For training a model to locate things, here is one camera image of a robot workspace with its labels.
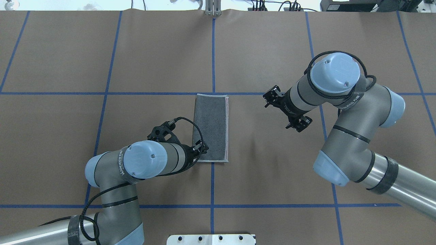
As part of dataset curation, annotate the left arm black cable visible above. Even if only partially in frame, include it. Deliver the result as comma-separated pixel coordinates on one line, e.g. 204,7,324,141
37,117,205,245

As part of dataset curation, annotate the pink and grey towel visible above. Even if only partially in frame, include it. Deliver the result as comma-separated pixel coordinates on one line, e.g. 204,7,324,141
194,94,229,163

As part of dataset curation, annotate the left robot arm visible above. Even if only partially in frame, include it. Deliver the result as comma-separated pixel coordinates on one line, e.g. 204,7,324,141
1,117,209,245

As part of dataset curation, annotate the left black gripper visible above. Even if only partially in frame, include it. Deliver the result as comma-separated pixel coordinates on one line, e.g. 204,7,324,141
147,120,209,160

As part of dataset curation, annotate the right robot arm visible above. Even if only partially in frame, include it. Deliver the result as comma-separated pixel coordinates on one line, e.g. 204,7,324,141
263,51,436,221

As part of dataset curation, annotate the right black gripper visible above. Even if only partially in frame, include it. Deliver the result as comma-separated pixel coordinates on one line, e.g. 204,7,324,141
263,85,313,132

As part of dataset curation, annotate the aluminium frame post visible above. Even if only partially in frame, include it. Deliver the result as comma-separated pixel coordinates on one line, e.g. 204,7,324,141
201,0,222,17

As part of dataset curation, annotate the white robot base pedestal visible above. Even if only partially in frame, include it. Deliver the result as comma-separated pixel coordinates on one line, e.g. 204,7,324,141
166,234,257,245

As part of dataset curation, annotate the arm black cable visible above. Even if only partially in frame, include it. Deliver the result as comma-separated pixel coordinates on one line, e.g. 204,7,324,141
37,117,205,245
305,51,377,101

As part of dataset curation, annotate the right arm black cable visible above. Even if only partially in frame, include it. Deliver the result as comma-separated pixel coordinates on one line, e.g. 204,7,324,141
305,51,377,101

